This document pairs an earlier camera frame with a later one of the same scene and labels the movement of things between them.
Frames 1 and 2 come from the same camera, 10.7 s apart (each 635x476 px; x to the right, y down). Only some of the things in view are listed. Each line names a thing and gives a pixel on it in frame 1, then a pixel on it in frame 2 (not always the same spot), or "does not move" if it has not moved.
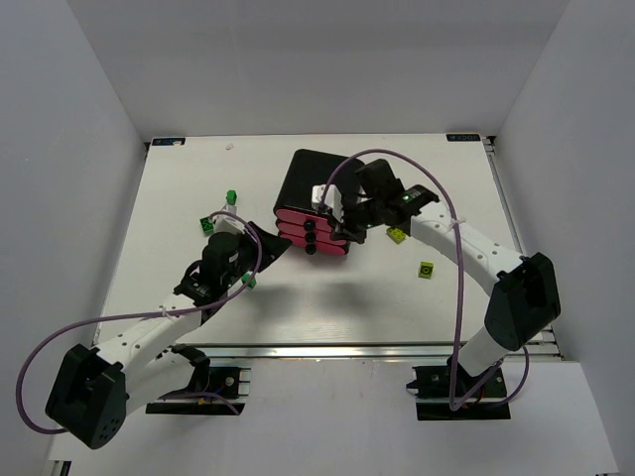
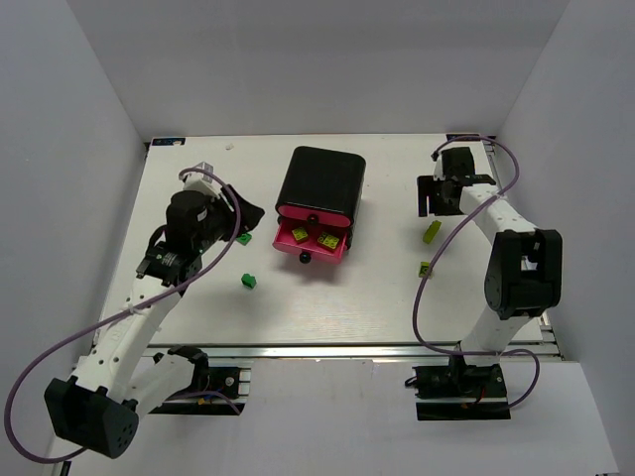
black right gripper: x=348 y=218 → x=436 y=193
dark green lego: x=246 y=278 does not move
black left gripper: x=253 y=248 → x=230 y=214
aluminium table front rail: x=368 y=351 does not move
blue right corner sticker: x=472 y=137 does not move
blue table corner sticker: x=168 y=141 does not move
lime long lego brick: x=396 y=234 → x=327 y=241
